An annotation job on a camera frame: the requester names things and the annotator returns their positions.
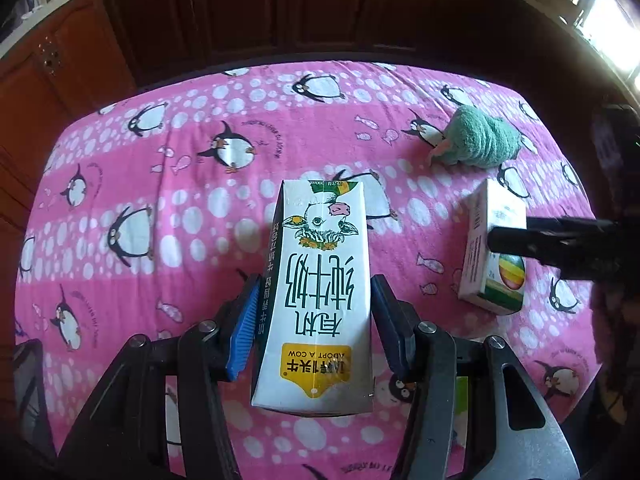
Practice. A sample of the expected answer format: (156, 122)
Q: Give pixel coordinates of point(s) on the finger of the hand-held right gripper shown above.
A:
(550, 242)

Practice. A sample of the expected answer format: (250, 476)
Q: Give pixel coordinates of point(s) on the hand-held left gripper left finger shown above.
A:
(244, 332)

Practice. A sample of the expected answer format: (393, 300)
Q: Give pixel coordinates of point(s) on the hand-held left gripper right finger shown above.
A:
(389, 325)

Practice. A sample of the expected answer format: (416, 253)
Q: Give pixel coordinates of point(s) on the white milk carton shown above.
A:
(320, 310)

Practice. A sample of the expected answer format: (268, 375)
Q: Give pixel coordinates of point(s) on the small white green box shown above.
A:
(482, 270)

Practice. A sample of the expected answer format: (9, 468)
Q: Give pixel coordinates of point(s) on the pink penguin print blanket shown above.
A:
(165, 240)

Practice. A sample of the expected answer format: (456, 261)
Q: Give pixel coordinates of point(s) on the teal rolled towel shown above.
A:
(477, 137)

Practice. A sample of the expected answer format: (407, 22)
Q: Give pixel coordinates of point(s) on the bright window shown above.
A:
(610, 30)

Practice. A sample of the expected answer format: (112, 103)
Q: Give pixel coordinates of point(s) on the brown kitchen base cabinets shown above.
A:
(200, 10)

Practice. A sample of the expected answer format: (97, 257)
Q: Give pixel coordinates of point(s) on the black chair frame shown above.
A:
(32, 400)

